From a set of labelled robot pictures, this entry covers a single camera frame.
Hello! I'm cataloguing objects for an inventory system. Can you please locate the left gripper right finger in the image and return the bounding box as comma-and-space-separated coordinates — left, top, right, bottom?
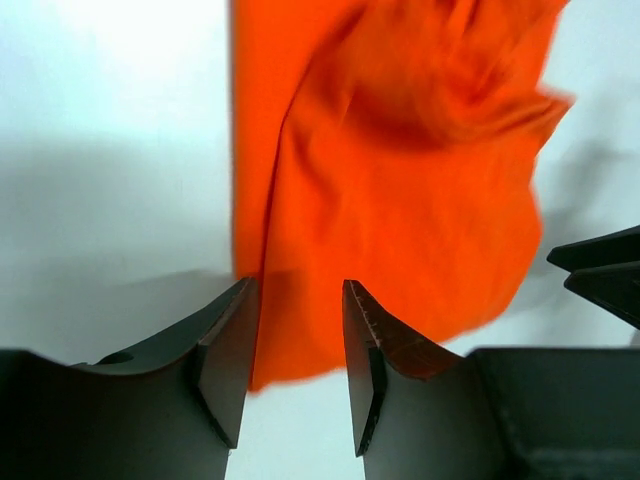
343, 280, 639, 479

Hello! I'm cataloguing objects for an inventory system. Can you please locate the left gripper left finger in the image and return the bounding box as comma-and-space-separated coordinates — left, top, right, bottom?
1, 278, 258, 479

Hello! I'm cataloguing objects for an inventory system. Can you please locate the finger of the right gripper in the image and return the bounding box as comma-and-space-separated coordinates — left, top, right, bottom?
547, 226, 640, 328

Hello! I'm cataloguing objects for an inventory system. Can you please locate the orange t shirt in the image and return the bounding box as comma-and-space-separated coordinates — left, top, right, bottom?
231, 1, 572, 392

